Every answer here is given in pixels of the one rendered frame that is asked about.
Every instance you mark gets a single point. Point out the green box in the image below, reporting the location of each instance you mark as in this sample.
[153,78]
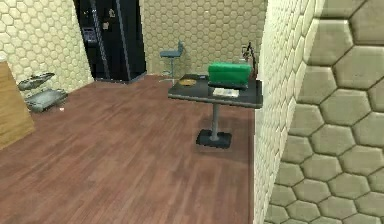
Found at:
[229,74]

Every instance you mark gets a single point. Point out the black fridge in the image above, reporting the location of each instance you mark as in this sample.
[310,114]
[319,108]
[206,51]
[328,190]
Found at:
[113,40]

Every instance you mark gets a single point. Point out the teal bar stool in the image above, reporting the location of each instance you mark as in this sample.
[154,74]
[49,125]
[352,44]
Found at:
[173,53]

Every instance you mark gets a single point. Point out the yellow round dish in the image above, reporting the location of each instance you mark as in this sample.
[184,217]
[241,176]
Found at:
[187,81]

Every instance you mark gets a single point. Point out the light wooden cabinet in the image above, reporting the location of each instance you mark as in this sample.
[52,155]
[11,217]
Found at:
[11,110]

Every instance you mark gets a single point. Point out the grey metal tray rack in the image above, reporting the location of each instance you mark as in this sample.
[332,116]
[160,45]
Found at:
[41,95]

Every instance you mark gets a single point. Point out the black pedestal table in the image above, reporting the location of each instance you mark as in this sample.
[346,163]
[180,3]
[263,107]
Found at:
[216,96]

